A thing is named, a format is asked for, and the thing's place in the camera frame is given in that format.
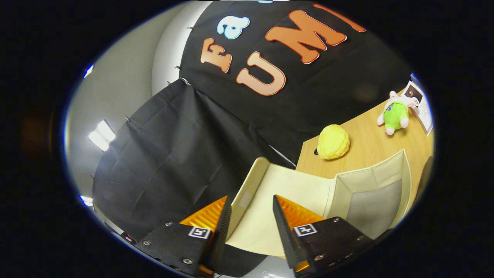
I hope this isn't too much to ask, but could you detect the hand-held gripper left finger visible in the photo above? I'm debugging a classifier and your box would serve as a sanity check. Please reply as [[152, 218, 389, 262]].
[[135, 196, 232, 278]]

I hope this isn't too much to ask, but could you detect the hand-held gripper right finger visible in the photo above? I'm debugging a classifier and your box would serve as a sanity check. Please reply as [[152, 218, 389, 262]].
[[272, 195, 375, 278]]

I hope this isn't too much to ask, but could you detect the beige grey fabric storage box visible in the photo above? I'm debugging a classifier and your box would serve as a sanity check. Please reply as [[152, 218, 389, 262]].
[[226, 149, 413, 259]]

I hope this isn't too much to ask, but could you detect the black backdrop cloth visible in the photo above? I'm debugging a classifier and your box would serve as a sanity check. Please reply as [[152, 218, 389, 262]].
[[92, 0, 413, 278]]

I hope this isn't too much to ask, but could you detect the yellow plush toy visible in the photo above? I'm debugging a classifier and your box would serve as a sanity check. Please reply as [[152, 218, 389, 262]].
[[317, 124, 351, 160]]

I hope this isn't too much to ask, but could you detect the ceiling light panel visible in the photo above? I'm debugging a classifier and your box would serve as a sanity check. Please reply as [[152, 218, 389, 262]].
[[88, 119, 116, 152]]

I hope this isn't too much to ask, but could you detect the green white plush toy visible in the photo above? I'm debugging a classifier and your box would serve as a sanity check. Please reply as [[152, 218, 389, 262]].
[[377, 90, 419, 136]]

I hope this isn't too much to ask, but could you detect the white book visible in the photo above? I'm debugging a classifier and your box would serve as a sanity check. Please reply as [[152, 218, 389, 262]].
[[403, 80, 435, 136]]

